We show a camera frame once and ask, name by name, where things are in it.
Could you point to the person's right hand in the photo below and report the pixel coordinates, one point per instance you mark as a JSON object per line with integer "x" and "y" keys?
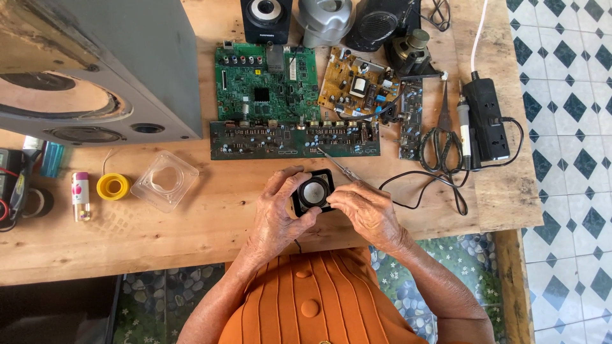
{"x": 373, "y": 215}

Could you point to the person's left hand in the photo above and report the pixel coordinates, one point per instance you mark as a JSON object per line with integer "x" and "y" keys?
{"x": 270, "y": 215}

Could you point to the small square black speaker driver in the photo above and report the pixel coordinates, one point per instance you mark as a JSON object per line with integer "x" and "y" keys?
{"x": 313, "y": 191}

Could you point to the thin metal screwdriver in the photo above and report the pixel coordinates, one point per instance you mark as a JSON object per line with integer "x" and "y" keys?
{"x": 337, "y": 164}

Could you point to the long dark amplifier circuit board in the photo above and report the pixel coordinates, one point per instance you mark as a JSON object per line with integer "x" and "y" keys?
{"x": 294, "y": 141}

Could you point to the orange buttoned garment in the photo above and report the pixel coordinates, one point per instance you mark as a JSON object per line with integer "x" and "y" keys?
{"x": 315, "y": 301}

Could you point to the narrow grey circuit board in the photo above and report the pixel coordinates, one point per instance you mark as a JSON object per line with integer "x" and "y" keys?
{"x": 411, "y": 119}

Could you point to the clear plastic square cover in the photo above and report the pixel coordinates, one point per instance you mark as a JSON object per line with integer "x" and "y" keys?
{"x": 165, "y": 180}

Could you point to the yellow power supply board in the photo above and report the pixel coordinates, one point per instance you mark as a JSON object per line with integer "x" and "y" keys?
{"x": 356, "y": 88}

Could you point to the white soldering iron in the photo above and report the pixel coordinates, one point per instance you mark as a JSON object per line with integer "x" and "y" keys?
{"x": 463, "y": 124}

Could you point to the green main circuit board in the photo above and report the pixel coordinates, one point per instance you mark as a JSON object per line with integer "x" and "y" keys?
{"x": 265, "y": 81}

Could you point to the black power strip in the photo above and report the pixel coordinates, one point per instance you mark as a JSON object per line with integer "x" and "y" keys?
{"x": 485, "y": 119}

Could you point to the yellow solder spool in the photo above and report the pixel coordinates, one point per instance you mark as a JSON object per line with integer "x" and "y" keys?
{"x": 113, "y": 186}

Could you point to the bare speaker driver with magnet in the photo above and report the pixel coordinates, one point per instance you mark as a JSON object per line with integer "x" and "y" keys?
{"x": 411, "y": 52}

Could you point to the small bottle with pink cap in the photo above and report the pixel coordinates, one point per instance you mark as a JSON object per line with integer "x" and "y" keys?
{"x": 80, "y": 196}

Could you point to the black speaker with round grille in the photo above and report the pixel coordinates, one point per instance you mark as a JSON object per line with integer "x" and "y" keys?
{"x": 377, "y": 24}

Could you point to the small black desktop speaker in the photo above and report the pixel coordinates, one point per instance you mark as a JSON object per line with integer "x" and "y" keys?
{"x": 266, "y": 19}

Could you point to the silver plastic speaker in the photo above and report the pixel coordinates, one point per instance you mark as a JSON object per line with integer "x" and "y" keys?
{"x": 325, "y": 21}

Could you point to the blue cylindrical container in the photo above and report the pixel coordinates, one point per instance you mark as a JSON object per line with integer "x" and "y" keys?
{"x": 51, "y": 159}

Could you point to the black tape roll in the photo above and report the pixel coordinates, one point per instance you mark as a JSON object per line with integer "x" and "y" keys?
{"x": 40, "y": 201}

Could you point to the large grey speaker cabinet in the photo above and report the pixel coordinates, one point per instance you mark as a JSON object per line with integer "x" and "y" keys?
{"x": 95, "y": 62}

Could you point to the black box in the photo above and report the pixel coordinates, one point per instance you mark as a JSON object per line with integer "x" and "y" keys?
{"x": 57, "y": 310}

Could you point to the multimeter with red lead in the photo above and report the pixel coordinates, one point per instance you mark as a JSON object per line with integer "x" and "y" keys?
{"x": 12, "y": 186}

